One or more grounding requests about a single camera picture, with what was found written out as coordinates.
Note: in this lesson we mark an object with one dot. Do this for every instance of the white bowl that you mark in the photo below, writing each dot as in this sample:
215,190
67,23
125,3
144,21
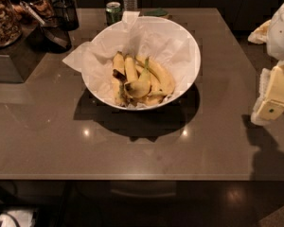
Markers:
141,65

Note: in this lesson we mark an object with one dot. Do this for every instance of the grey metal box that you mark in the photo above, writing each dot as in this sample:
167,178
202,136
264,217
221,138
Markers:
18,60

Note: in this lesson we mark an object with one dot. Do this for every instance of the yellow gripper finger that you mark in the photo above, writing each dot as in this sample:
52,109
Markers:
270,103
259,35

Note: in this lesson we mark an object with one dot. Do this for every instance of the black scoop tray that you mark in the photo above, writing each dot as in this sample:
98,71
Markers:
56,39

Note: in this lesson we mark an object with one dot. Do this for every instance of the curved front yellow banana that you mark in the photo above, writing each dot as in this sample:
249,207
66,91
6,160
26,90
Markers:
142,86

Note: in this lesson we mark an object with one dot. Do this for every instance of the upright middle yellow banana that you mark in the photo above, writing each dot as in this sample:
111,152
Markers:
130,70

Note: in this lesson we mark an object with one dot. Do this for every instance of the dark snack container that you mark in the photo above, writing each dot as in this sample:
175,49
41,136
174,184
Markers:
43,8

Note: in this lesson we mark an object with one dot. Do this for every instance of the long right yellow banana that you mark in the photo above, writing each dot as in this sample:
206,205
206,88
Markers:
164,76

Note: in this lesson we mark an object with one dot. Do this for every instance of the black mesh cup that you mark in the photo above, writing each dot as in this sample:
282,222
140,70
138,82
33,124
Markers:
67,15

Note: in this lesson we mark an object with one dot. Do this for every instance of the green soda can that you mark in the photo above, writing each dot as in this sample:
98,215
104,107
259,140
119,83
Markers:
113,10

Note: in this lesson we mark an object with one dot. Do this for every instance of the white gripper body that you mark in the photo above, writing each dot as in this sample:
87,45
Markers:
282,32

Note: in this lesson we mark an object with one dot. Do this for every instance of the dark green lid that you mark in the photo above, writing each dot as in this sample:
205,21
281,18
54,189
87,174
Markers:
157,13

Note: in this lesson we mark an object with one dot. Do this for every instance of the left yellow banana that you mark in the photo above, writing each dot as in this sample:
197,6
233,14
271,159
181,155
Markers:
118,79

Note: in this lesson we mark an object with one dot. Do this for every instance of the white paper liner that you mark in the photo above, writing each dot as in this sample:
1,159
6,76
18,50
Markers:
156,38

